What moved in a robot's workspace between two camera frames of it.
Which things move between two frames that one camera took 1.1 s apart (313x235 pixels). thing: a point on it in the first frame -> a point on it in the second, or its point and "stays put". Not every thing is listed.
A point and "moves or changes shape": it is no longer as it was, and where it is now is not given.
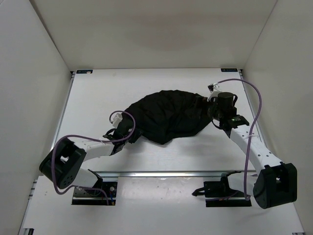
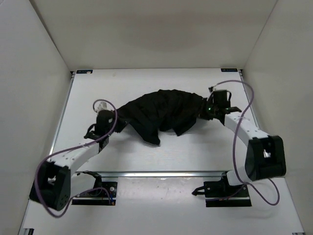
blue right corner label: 229,70 stays put
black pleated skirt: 168,116 moves or changes shape
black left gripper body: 136,135 -> 109,127
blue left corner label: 84,71 stays put
